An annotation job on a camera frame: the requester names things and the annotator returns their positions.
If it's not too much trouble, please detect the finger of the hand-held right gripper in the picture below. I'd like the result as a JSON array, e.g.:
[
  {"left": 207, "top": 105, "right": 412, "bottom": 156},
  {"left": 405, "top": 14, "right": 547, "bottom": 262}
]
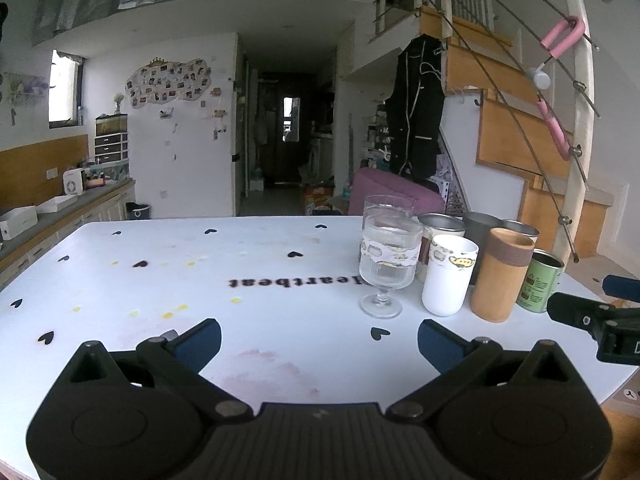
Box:
[
  {"left": 546, "top": 292, "right": 610, "bottom": 335},
  {"left": 602, "top": 274, "right": 640, "bottom": 307}
]

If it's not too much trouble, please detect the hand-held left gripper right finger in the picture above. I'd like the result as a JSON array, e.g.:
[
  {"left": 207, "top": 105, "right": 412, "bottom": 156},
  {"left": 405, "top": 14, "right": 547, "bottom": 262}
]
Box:
[{"left": 385, "top": 318, "right": 595, "bottom": 423}]

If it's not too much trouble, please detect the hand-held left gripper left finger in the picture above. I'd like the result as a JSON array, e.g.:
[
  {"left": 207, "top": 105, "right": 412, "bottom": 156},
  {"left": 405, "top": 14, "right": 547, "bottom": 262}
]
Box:
[{"left": 50, "top": 318, "right": 254, "bottom": 424}]

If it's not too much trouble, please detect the white cup with cartoon print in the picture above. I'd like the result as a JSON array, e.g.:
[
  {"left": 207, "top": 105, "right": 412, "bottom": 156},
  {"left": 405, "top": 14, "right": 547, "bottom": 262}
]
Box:
[{"left": 421, "top": 234, "right": 480, "bottom": 318}]

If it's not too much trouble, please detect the bamboo cup with brown band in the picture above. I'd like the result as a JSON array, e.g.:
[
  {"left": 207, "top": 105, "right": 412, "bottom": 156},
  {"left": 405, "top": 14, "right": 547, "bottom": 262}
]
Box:
[{"left": 469, "top": 227, "right": 537, "bottom": 324}]

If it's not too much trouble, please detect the plain steel cup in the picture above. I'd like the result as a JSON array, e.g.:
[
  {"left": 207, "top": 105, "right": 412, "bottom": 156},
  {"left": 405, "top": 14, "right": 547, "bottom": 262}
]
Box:
[{"left": 500, "top": 218, "right": 541, "bottom": 242}]

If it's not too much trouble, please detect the steel cup with brown band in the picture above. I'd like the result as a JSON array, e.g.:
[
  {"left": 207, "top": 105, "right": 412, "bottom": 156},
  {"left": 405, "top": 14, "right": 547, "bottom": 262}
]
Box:
[{"left": 416, "top": 212, "right": 467, "bottom": 283}]

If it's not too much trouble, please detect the dark grey cup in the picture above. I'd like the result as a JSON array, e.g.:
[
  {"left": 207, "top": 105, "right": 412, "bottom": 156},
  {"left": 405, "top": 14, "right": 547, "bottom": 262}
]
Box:
[{"left": 462, "top": 211, "right": 504, "bottom": 286}]

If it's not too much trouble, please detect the green tin can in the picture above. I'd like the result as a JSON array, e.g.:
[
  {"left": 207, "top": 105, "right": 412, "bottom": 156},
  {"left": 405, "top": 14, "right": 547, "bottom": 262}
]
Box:
[{"left": 515, "top": 248, "right": 566, "bottom": 314}]

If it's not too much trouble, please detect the ribbed stemmed glass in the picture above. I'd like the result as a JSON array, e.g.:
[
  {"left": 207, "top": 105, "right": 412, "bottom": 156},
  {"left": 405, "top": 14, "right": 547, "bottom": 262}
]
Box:
[{"left": 358, "top": 212, "right": 424, "bottom": 320}]

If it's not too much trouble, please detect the clear drinking glass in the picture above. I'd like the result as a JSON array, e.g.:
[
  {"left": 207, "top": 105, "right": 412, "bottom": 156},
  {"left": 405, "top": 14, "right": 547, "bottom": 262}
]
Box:
[{"left": 362, "top": 194, "right": 416, "bottom": 222}]

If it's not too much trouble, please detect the pink armchair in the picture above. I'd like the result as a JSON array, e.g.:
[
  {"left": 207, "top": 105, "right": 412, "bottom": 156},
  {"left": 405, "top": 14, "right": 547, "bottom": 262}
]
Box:
[{"left": 349, "top": 167, "right": 447, "bottom": 217}]

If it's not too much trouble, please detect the pink hook hanger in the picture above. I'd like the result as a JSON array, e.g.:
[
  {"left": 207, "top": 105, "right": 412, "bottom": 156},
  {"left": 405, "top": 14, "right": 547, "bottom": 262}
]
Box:
[{"left": 534, "top": 99, "right": 574, "bottom": 162}]

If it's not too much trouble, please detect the colourful cardboard box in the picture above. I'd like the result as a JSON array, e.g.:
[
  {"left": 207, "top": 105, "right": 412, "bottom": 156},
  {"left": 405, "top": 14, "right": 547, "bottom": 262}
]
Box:
[{"left": 301, "top": 184, "right": 335, "bottom": 217}]

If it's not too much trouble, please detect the grey kitchen counter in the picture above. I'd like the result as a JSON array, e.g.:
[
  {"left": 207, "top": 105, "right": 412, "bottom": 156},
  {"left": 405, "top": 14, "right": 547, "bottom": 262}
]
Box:
[{"left": 0, "top": 178, "right": 137, "bottom": 291}]

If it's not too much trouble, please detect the wooden staircase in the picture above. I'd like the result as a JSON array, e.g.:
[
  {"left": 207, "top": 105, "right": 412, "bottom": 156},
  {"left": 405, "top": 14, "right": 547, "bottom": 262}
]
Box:
[{"left": 419, "top": 5, "right": 616, "bottom": 261}]

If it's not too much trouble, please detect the white tray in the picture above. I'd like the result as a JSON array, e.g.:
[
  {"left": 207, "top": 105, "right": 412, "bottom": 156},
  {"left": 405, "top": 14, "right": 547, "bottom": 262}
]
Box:
[{"left": 36, "top": 194, "right": 79, "bottom": 213}]

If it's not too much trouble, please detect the white desk fan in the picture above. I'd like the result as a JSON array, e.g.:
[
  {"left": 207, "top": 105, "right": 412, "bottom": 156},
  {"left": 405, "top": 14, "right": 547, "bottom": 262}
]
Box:
[{"left": 62, "top": 168, "right": 87, "bottom": 196}]

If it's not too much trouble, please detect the white flat box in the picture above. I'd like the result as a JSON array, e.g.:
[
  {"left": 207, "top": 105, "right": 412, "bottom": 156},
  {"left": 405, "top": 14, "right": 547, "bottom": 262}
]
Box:
[{"left": 0, "top": 205, "right": 39, "bottom": 242}]

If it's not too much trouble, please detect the small drawer cabinet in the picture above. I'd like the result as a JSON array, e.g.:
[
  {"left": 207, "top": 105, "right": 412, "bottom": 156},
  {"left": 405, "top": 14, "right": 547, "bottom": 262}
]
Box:
[{"left": 94, "top": 113, "right": 132, "bottom": 166}]

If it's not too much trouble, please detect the black hanging coat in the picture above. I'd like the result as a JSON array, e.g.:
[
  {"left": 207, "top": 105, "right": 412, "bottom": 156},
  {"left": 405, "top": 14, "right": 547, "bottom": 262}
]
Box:
[{"left": 386, "top": 34, "right": 447, "bottom": 182}]

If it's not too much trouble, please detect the pink U-shaped hanger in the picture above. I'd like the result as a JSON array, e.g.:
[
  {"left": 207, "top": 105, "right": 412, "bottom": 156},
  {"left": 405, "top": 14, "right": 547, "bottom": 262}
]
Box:
[{"left": 542, "top": 15, "right": 585, "bottom": 59}]

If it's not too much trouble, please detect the photo collage board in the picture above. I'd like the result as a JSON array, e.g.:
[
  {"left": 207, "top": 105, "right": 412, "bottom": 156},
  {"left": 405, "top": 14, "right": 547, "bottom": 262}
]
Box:
[{"left": 124, "top": 57, "right": 211, "bottom": 109}]

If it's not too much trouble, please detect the window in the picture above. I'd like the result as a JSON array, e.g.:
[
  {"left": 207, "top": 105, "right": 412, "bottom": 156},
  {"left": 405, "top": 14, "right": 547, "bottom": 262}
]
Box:
[{"left": 48, "top": 49, "right": 84, "bottom": 129}]

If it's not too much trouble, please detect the white railing post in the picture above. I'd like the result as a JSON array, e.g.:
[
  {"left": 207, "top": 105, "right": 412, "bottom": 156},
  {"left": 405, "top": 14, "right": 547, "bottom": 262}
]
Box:
[{"left": 551, "top": 0, "right": 615, "bottom": 264}]

